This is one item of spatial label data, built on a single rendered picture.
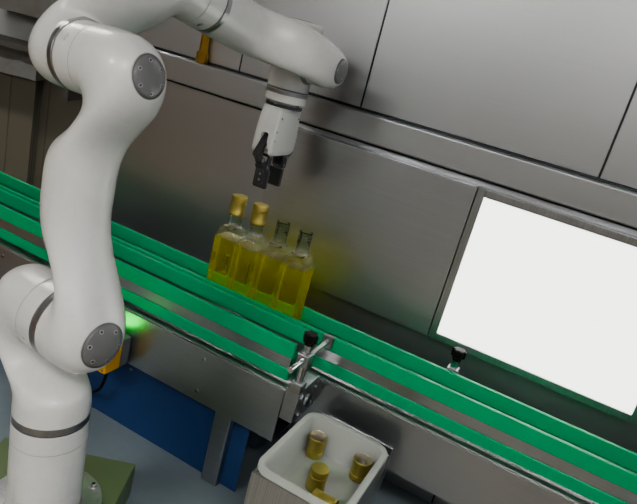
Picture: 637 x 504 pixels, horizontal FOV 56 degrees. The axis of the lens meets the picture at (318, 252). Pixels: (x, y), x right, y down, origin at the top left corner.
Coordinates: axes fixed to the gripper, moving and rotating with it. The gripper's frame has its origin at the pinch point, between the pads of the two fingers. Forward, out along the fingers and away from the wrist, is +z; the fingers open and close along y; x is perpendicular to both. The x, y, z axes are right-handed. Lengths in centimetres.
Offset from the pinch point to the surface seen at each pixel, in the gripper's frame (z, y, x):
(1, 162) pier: 89, -147, -271
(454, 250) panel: 4.2, -12.5, 39.4
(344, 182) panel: -1.7, -12.3, 12.1
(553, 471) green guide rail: 32, 3, 71
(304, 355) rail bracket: 25.3, 15.9, 24.3
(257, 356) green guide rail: 31.5, 13.5, 13.9
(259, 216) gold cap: 8.2, 1.5, 0.9
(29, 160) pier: 83, -155, -256
